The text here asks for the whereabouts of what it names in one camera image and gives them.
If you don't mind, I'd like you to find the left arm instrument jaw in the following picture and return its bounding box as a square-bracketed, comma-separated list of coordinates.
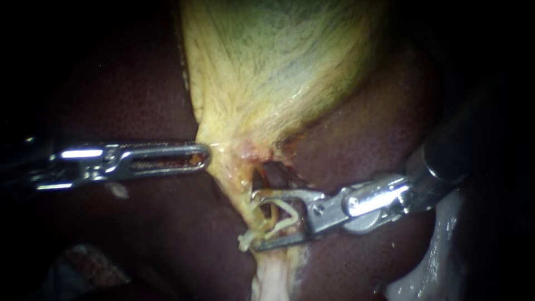
[114, 142, 213, 177]

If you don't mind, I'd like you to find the right arm instrument jaw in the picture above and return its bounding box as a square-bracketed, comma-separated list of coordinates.
[250, 231, 315, 253]
[250, 188, 328, 206]

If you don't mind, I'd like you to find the left arm instrument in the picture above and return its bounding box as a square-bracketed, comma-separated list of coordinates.
[28, 143, 125, 192]

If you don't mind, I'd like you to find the right arm instrument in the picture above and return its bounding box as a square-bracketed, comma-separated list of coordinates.
[306, 146, 460, 236]

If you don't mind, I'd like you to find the white clip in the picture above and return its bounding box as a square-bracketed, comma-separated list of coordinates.
[237, 198, 301, 253]

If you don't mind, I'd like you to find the gallbladder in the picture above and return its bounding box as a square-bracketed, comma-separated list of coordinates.
[178, 0, 396, 235]

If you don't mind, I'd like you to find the thin tube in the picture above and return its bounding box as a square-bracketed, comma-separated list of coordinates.
[252, 167, 281, 235]

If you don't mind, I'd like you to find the pale fatty tissue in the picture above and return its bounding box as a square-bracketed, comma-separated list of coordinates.
[383, 188, 465, 301]
[250, 246, 311, 301]

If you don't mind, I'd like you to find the dark red liver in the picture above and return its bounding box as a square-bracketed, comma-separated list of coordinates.
[40, 0, 463, 301]

